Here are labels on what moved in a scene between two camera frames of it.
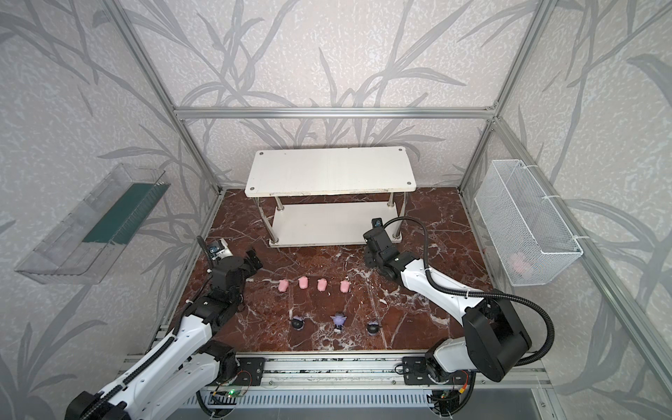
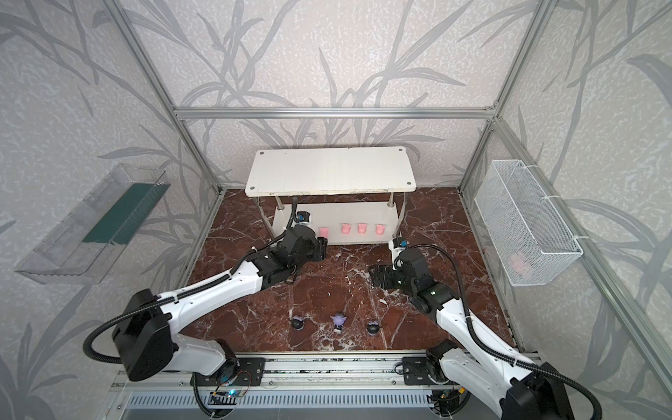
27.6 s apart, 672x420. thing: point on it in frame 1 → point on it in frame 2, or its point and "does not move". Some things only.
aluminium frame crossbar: (332, 112) does not move
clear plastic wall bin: (84, 248) does not move
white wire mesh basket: (531, 238) does not move
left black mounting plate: (250, 371) does not move
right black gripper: (378, 240) → (381, 276)
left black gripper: (248, 260) → (319, 248)
